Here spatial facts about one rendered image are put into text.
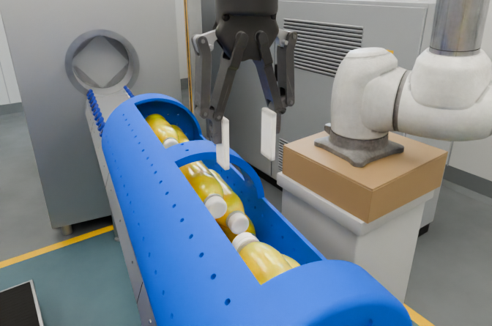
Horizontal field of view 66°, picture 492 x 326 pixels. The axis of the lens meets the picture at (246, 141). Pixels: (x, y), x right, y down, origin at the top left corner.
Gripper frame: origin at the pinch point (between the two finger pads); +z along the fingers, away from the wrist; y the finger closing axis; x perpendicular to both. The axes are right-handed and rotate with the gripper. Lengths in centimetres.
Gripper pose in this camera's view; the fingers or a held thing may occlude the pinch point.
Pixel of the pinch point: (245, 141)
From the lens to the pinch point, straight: 51.5
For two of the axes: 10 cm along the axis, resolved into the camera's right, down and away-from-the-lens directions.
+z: 0.0, 9.3, 3.7
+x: 4.3, 3.3, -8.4
